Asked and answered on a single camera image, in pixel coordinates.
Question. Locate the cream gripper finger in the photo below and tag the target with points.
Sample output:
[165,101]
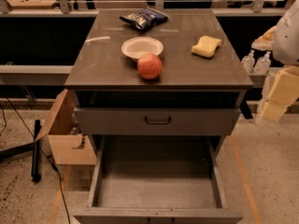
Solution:
[283,93]

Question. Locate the yellow sponge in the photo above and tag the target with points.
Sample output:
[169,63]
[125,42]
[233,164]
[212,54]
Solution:
[206,46]

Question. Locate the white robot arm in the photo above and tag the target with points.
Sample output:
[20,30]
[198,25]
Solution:
[283,41]

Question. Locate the grey drawer cabinet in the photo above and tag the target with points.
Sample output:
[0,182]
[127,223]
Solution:
[103,77]

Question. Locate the open middle drawer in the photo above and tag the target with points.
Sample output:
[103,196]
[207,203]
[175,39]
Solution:
[156,180]

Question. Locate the closed top drawer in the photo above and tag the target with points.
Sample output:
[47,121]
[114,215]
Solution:
[156,121]

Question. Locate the clear plastic bottle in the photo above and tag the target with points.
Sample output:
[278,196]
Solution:
[262,65]
[248,61]

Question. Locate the red apple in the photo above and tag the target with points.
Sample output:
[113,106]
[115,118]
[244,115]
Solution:
[149,66]

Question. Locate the blue chip bag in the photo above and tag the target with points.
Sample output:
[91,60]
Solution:
[145,18]

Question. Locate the cardboard box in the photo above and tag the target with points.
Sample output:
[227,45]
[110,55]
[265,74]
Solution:
[67,145]

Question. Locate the black stand base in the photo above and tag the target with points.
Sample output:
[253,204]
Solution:
[33,148]

